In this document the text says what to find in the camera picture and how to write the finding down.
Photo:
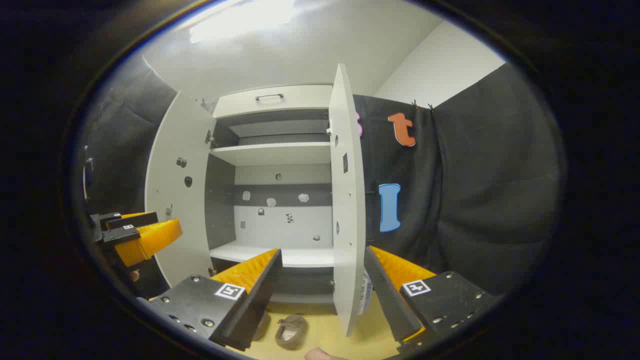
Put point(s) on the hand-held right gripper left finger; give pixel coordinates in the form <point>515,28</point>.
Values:
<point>260,295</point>

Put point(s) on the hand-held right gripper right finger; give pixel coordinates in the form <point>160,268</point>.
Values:
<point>387,300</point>

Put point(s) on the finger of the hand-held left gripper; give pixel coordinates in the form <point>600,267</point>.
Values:
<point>135,220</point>
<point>150,240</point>

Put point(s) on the white shoe cabinet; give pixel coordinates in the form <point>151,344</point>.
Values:
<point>280,225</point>

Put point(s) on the white shoe cabinet door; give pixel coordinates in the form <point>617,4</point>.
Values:
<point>185,130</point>
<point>347,225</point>

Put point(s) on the white cabinet shelf board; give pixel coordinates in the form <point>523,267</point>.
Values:
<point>270,152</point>
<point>310,257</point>

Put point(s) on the white cabinet drawer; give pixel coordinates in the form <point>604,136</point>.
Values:
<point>300,97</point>

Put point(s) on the black backdrop cloth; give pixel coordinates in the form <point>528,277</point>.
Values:
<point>475,200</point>

